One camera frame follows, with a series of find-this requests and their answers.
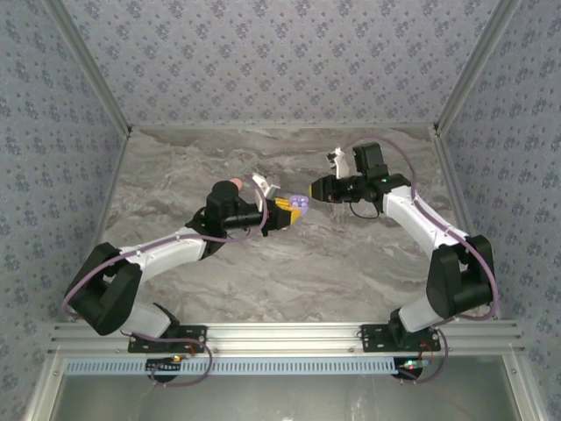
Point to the purple earbud charging case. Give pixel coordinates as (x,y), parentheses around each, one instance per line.
(306,209)

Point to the pink earbud charging case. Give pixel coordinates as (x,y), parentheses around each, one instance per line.
(237,181)

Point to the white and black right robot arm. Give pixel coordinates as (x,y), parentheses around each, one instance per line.
(416,219)

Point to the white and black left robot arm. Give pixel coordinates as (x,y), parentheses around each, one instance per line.
(166,252)

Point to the left circuit board with LEDs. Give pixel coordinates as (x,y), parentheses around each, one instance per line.
(164,365)

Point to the circuit board with leds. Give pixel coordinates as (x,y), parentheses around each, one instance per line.
(164,365)
(412,366)

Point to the grey metal panel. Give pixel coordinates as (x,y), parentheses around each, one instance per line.
(280,399)

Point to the right circuit board with LEDs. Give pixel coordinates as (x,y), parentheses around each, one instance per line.
(412,366)

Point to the aluminium rear table rail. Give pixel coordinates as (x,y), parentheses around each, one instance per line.
(280,126)

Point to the aluminium table rail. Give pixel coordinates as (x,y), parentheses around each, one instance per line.
(280,126)
(452,184)
(113,184)

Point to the aluminium right table rail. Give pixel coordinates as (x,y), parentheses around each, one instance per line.
(452,184)

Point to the aluminium left table rail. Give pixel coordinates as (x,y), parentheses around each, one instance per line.
(113,184)

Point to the aluminium mounting rail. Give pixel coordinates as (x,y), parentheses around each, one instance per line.
(280,337)

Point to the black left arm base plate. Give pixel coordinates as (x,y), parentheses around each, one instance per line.
(199,331)

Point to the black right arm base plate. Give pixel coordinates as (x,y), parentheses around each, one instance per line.
(372,342)

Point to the aluminium right frame post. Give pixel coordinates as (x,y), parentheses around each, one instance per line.
(473,66)

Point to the aluminium frame post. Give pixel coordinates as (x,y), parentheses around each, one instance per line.
(92,66)
(473,66)

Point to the aluminium left frame post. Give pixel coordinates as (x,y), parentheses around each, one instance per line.
(92,66)

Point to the aluminium right lower frame rail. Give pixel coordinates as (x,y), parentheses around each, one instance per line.
(523,390)

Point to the aluminium frame rail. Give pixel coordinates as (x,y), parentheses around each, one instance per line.
(523,390)
(46,390)

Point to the aluminium left lower frame rail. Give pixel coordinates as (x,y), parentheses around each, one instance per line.
(46,390)

